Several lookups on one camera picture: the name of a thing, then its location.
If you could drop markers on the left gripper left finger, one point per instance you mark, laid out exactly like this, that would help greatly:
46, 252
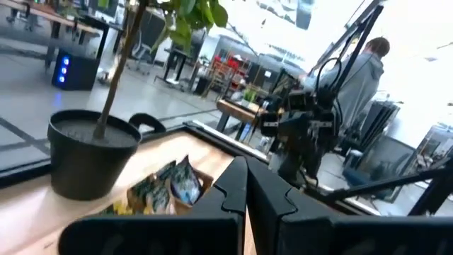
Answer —
159, 235

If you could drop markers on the yellow lime twist tea sachet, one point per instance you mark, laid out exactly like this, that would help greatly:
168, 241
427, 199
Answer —
118, 209

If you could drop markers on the person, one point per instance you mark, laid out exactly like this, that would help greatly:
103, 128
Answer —
361, 81

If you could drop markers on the grey metal stand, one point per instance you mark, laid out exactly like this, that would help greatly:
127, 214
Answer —
389, 184

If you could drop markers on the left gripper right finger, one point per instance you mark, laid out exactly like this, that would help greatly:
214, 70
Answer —
336, 235

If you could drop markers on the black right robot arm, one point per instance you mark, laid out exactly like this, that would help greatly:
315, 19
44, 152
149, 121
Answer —
308, 156

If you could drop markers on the blue-lit computer tower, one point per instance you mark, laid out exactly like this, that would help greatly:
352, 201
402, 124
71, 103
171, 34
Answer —
74, 71

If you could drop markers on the purple blackcurrant tea sachet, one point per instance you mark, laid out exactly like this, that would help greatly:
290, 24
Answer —
185, 182

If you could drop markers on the green plant in black pot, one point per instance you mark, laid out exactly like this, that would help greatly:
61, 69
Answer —
88, 159

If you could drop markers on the wooden room table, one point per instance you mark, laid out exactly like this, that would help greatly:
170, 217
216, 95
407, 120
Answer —
49, 16

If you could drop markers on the wooden three-compartment box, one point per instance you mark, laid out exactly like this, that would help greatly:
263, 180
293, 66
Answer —
205, 180

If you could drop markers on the black metal pole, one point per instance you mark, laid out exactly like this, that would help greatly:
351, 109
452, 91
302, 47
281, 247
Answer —
357, 46

